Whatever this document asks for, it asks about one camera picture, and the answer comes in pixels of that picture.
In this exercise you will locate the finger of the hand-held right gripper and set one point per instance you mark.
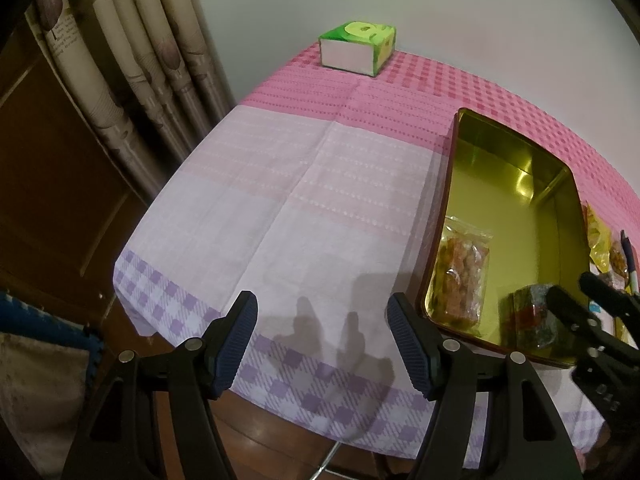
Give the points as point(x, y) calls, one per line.
point(612, 300)
point(575, 315)

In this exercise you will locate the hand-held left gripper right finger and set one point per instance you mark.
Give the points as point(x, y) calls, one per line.
point(410, 345)

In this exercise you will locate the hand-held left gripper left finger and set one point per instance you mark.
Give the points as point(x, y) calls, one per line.
point(240, 340)

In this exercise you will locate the green red snack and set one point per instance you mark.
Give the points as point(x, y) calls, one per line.
point(530, 320)

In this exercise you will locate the red tin box gold inside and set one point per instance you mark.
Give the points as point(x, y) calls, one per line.
point(525, 220)

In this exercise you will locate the dark pen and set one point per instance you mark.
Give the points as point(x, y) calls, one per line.
point(631, 265)

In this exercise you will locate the yellow snack packet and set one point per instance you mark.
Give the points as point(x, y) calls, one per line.
point(595, 237)

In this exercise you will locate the metal chair leg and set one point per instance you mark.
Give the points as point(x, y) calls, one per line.
point(327, 462)

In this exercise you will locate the pink checked tablecloth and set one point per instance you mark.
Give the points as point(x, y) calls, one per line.
point(325, 185)

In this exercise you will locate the blue foam mat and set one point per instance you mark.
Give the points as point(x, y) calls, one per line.
point(45, 322)

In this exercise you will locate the beige cloth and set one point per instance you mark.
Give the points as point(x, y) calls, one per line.
point(40, 400)

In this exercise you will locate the brown wooden cabinet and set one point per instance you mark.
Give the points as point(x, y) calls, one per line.
point(50, 185)

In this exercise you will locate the green tissue box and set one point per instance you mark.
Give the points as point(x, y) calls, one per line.
point(355, 47)

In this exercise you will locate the printed beige curtain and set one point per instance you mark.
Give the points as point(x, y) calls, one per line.
point(125, 60)

